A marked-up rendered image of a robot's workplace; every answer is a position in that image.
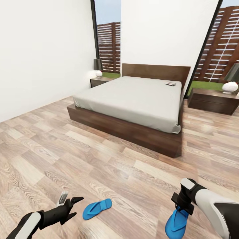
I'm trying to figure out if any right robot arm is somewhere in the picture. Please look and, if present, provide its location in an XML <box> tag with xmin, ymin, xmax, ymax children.
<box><xmin>171</xmin><ymin>178</ymin><xmax>239</xmax><ymax>239</ymax></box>

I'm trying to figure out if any sandal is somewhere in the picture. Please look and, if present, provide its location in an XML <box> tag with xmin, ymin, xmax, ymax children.
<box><xmin>165</xmin><ymin>206</ymin><xmax>189</xmax><ymax>239</ymax></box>
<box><xmin>83</xmin><ymin>199</ymin><xmax>112</xmax><ymax>220</ymax></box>

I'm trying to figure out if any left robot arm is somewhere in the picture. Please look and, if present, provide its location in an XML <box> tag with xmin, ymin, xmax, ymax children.
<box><xmin>6</xmin><ymin>190</ymin><xmax>138</xmax><ymax>239</ymax></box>

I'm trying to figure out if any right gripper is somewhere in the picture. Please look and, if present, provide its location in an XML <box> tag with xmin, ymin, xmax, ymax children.
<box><xmin>171</xmin><ymin>192</ymin><xmax>194</xmax><ymax>215</ymax></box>

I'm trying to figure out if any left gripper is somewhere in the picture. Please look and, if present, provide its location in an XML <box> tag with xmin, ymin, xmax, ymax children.
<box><xmin>52</xmin><ymin>197</ymin><xmax>84</xmax><ymax>225</ymax></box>

